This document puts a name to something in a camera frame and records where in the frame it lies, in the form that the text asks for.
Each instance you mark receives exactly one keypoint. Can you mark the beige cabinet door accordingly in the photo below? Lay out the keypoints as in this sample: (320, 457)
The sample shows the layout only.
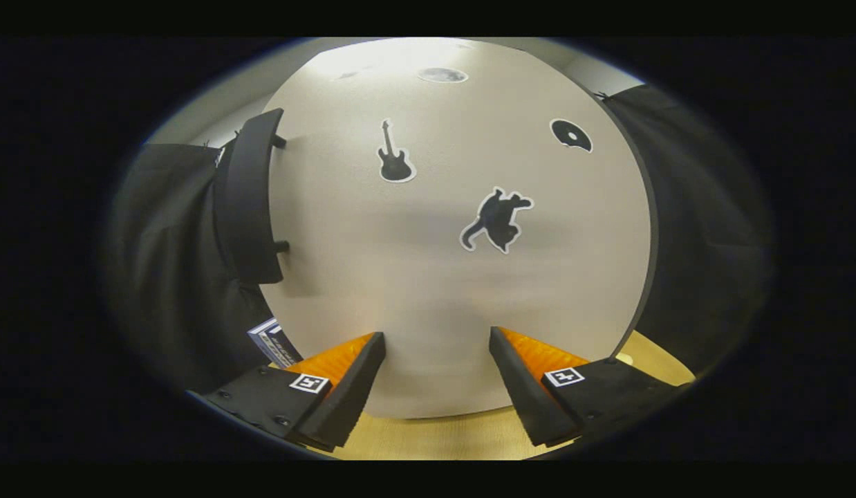
(414, 290)

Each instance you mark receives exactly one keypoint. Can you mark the black backdrop cloth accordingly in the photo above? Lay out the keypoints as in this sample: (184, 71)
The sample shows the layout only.
(704, 242)

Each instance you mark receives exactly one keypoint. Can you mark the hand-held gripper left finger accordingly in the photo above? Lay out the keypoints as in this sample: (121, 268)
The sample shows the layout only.
(352, 394)

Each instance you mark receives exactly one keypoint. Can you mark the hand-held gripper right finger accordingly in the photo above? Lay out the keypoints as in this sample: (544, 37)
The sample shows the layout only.
(521, 387)

